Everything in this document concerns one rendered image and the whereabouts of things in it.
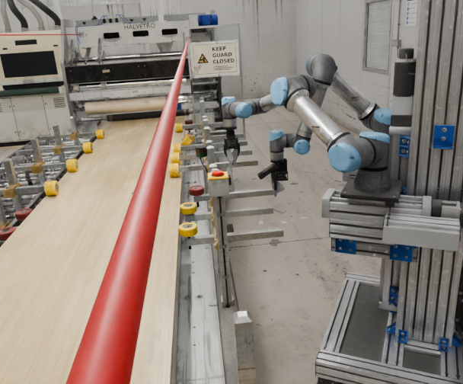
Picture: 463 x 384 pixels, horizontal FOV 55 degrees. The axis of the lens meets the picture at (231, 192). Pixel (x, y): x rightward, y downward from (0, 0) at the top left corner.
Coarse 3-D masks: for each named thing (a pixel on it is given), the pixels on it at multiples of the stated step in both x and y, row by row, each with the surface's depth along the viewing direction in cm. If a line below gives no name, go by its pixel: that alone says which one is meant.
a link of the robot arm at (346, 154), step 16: (288, 80) 187; (304, 80) 191; (272, 96) 193; (288, 96) 186; (304, 96) 185; (304, 112) 182; (320, 112) 180; (320, 128) 177; (336, 128) 175; (336, 144) 169; (352, 144) 168; (368, 144) 170; (336, 160) 170; (352, 160) 165; (368, 160) 170
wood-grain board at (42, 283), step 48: (96, 144) 356; (144, 144) 345; (96, 192) 243; (48, 240) 188; (96, 240) 185; (0, 288) 153; (48, 288) 151; (96, 288) 149; (0, 336) 128; (48, 336) 126; (144, 336) 124
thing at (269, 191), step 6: (234, 192) 241; (240, 192) 241; (246, 192) 241; (252, 192) 241; (258, 192) 241; (264, 192) 242; (270, 192) 242; (198, 198) 239; (204, 198) 240; (228, 198) 241
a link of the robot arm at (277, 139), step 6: (270, 132) 232; (276, 132) 229; (282, 132) 230; (270, 138) 232; (276, 138) 230; (282, 138) 231; (270, 144) 233; (276, 144) 231; (282, 144) 231; (270, 150) 234; (276, 150) 232; (282, 150) 233
